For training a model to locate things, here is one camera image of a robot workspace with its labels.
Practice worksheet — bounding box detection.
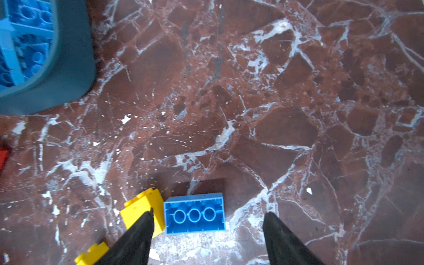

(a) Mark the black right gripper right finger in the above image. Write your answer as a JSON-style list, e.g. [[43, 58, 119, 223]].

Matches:
[[262, 212, 324, 265]]

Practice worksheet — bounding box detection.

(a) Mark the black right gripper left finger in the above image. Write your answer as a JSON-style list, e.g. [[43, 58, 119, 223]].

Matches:
[[95, 208, 154, 265]]

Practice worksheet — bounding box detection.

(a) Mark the blue lego brick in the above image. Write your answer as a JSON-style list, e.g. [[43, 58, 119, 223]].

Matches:
[[1, 18, 25, 87], [13, 34, 52, 80], [164, 193, 226, 235], [3, 0, 54, 38]]

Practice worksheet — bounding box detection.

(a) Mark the red lego brick near yellow container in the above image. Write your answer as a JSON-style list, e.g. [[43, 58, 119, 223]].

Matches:
[[0, 148, 9, 171]]

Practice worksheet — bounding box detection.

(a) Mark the teal plastic container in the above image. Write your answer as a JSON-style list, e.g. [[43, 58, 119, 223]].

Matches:
[[1, 1, 96, 115]]

